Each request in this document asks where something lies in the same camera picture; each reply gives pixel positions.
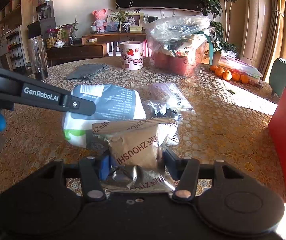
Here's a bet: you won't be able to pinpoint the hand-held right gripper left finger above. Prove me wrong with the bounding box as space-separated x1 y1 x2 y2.
46 154 111 203

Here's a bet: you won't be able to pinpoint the glass snack jar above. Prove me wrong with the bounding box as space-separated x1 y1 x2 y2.
45 28 58 49

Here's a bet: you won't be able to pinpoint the pink doll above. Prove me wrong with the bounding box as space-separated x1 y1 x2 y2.
91 8 108 34

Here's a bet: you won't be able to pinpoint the wooden television cabinet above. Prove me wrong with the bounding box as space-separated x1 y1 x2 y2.
45 31 149 67

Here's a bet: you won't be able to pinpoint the black wire rack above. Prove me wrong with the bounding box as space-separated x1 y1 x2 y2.
5 31 27 68

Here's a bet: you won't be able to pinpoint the beige standing air conditioner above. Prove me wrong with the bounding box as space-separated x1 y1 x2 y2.
240 0 266 61

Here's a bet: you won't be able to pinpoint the small leafy potted plant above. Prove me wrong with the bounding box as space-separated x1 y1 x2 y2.
55 17 79 46

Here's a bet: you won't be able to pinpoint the grey cloth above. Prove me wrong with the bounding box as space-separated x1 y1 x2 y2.
65 63 109 81

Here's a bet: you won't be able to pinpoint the brown yellow curtain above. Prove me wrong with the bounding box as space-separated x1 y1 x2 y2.
260 0 286 81

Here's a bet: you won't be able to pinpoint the potted grass plant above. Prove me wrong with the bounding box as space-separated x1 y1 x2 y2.
108 2 139 33

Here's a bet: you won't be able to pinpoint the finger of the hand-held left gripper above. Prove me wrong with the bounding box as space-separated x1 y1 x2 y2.
60 96 97 116

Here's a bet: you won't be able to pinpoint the tall leafy plant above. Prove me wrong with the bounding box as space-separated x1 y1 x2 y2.
199 0 244 53

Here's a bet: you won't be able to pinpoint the clear glass bottle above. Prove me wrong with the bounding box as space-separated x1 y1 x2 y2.
27 36 50 83

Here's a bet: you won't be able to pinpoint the strawberry print mug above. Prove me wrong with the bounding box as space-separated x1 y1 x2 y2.
113 41 145 71

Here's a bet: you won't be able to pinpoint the lace patterned desktop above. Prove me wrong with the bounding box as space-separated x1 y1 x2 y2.
0 56 286 206

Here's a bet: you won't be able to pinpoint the silver snack packets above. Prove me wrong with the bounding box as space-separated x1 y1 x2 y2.
85 118 181 193

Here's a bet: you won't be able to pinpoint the wooden bookcase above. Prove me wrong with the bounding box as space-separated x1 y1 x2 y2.
0 0 34 34

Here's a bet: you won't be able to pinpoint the plastic bag covered basket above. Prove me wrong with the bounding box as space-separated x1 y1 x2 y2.
142 15 211 77

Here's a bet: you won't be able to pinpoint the white snack packet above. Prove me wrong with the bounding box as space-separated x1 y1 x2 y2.
63 83 148 148

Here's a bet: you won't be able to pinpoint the bag of black beads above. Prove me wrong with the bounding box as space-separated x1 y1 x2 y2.
143 100 184 121

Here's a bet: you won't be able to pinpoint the white antenna router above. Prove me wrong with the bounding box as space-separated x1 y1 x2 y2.
106 41 124 57

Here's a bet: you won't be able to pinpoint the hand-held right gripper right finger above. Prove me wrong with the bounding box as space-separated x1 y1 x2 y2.
164 149 236 203

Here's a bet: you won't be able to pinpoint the clear printed zip bag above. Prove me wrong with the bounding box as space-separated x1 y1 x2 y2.
142 82 196 116

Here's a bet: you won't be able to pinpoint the photo frame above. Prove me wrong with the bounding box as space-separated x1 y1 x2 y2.
107 12 145 32

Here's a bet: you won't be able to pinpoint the clear plastic storage box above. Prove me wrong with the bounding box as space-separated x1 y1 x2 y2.
217 54 264 88

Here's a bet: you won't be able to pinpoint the red tub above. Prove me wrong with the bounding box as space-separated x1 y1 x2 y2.
152 52 201 77

